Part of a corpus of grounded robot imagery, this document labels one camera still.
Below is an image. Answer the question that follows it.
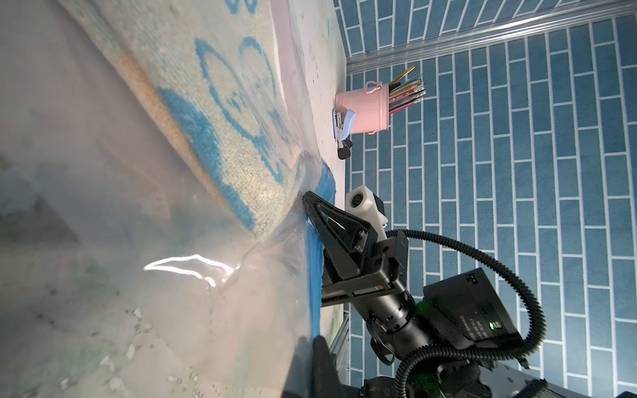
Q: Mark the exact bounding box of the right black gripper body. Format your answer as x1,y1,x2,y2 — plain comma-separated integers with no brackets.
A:
322,231,525,363

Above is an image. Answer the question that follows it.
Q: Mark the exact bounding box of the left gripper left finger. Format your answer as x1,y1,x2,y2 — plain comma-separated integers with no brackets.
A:
311,336,346,398

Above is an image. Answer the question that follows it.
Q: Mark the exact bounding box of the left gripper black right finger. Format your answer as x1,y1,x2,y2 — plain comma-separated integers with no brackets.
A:
302,191,378,280

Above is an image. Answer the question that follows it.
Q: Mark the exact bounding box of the clear vacuum bag blue zipper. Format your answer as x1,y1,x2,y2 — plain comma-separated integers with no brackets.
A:
1,1,334,397

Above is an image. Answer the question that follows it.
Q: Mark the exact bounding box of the pale green bunny towel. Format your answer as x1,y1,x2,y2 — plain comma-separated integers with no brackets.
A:
63,1,305,239

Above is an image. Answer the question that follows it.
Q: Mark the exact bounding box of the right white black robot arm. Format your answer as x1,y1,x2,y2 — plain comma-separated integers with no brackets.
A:
303,186,572,397

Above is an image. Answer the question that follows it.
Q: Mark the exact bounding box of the small metal binder clip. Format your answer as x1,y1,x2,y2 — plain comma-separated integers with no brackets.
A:
338,139,353,160

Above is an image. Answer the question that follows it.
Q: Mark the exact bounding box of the pink pen cup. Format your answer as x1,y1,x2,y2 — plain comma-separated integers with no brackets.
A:
333,66,426,137

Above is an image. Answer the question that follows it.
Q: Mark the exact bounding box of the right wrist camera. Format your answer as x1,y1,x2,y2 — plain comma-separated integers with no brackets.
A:
345,185,388,241

